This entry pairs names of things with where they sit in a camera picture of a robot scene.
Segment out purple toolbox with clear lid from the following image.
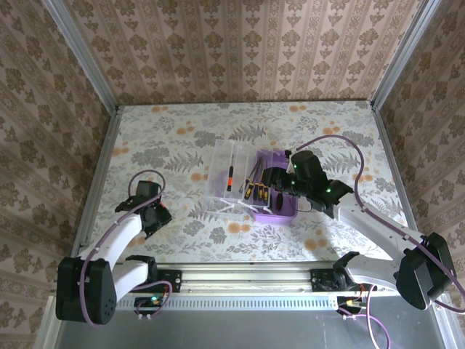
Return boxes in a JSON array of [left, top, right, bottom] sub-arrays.
[[203, 137, 301, 225]]

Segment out screwdrivers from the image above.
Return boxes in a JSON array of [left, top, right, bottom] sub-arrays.
[[240, 159, 263, 201]]

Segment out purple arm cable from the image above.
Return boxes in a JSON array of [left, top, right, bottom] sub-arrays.
[[78, 169, 172, 328], [294, 135, 465, 349]]

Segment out black controller board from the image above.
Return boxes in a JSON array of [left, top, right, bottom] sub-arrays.
[[133, 294, 165, 318], [336, 294, 368, 318]]

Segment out slotted grey cable duct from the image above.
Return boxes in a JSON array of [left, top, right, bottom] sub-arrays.
[[116, 294, 404, 308]]

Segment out aluminium frame post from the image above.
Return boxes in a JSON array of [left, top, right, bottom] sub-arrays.
[[41, 0, 119, 110], [372, 0, 439, 108]]

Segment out aluminium table side rail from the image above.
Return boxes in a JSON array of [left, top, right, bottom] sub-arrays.
[[68, 105, 123, 268], [370, 100, 429, 255]]

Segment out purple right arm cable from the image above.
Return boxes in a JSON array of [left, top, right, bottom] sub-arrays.
[[294, 135, 465, 349]]

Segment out grey metal plate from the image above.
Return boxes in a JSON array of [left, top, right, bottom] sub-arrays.
[[34, 294, 453, 349]]

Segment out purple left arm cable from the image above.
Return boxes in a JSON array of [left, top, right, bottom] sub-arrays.
[[78, 169, 172, 328]]

